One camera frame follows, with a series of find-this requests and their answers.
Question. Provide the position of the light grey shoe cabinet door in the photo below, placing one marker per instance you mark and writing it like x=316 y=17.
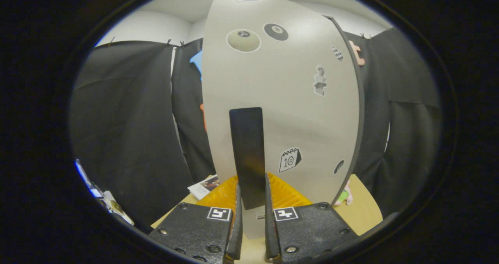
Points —
x=288 y=112

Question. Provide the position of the black backdrop cloth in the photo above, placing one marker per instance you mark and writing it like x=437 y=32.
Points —
x=124 y=119

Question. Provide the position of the dark grey shoe cabinet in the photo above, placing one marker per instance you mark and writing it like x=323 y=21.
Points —
x=361 y=104

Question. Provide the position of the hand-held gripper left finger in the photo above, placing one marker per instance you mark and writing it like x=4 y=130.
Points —
x=236 y=232

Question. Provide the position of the green and pink plush toy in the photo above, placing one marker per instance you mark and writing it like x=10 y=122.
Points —
x=343 y=196

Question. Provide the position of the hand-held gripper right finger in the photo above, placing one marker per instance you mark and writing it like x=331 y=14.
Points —
x=271 y=236

